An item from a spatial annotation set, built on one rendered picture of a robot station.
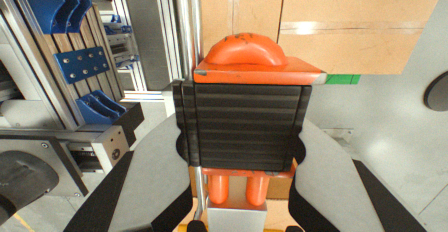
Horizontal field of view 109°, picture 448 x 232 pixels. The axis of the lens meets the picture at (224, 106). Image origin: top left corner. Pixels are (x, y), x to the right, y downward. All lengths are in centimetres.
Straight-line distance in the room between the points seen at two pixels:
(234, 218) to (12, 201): 54
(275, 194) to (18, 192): 61
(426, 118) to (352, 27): 156
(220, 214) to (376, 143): 212
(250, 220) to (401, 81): 185
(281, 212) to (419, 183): 260
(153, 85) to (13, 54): 82
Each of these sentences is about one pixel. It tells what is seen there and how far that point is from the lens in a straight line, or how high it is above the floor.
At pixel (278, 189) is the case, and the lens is 47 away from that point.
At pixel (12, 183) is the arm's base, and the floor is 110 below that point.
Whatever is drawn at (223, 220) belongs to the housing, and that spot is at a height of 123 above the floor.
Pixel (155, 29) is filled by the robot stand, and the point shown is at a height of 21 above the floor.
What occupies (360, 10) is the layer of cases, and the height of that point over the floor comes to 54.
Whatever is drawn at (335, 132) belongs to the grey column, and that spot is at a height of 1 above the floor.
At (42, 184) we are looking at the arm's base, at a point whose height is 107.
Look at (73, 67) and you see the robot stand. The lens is 67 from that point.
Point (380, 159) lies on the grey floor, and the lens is 243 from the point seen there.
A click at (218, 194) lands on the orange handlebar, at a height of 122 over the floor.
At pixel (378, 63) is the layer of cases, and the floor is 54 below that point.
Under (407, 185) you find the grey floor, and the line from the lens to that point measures 296.
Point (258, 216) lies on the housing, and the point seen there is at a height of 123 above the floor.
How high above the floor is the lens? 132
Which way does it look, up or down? 63 degrees down
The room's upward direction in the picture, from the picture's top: 174 degrees counter-clockwise
